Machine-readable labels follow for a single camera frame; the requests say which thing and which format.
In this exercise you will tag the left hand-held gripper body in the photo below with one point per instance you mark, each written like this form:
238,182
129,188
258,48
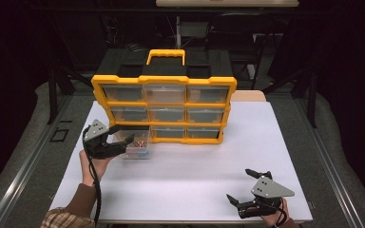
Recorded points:
99,147

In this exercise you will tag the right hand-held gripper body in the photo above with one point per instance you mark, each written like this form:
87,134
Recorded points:
271,188

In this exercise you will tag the clear plastic pulled-out drawer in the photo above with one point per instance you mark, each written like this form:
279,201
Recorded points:
139,153

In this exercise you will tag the yellow black drawer organizer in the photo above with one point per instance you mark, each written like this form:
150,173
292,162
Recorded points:
164,79

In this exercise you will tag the person's left hand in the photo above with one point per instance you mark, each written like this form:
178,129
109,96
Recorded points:
90,169

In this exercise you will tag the person's right hand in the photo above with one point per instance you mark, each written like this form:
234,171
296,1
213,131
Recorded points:
272,218

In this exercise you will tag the set of closed clear drawers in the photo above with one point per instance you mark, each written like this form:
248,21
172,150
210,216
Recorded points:
166,95

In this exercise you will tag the black metal stand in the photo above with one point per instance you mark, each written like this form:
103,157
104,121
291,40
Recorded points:
53,95
312,101

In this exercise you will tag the beige wooden board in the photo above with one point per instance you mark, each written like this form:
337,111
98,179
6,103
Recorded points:
248,96

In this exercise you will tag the grey metal pole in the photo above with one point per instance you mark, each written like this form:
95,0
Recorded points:
178,31

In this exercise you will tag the black chair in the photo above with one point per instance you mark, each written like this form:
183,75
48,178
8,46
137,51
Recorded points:
234,38

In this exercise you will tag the aluminium floor rail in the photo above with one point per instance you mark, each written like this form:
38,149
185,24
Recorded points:
326,161
25,164

